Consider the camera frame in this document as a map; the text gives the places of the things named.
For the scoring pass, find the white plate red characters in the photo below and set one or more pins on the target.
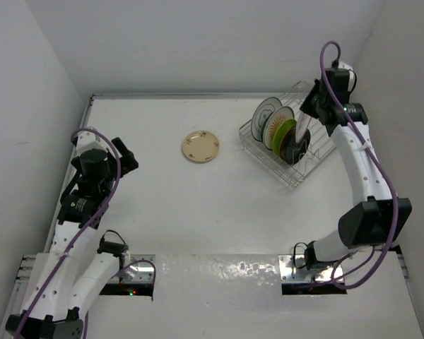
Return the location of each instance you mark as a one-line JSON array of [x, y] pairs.
[[303, 122]]

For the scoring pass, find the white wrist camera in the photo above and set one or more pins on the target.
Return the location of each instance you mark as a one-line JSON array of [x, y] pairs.
[[87, 140], [344, 65]]

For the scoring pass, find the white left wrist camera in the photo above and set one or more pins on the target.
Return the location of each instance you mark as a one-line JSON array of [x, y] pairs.
[[87, 140]]

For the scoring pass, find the dark brown patterned plate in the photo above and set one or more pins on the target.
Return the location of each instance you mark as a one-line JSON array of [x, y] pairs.
[[291, 151]]

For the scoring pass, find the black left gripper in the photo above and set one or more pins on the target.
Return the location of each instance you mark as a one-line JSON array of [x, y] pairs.
[[127, 164]]

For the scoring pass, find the metal wire dish rack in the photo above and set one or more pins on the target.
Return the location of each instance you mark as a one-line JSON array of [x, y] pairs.
[[320, 144]]

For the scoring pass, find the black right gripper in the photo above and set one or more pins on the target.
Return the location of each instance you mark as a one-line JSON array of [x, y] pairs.
[[305, 106]]

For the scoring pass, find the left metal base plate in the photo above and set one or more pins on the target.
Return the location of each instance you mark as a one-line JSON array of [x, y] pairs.
[[140, 268]]

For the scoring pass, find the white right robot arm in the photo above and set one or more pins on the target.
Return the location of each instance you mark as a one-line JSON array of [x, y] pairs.
[[375, 218]]

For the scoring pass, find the white plate orange sunburst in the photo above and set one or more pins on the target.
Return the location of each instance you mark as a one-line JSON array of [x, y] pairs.
[[273, 123]]

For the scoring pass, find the lime green plate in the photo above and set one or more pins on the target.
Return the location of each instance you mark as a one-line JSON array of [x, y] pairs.
[[287, 128]]

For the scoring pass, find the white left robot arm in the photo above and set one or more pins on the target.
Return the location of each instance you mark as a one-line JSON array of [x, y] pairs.
[[59, 300]]

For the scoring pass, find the metal base plate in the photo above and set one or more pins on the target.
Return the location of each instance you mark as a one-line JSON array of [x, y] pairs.
[[140, 268], [291, 271]]

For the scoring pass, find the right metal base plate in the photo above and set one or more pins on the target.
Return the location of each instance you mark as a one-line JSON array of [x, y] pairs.
[[291, 271]]

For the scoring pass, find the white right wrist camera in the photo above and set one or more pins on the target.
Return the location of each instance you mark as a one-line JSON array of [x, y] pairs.
[[344, 65]]

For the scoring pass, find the small beige patterned plate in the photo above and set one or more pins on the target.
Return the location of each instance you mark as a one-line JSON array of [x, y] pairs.
[[200, 146]]

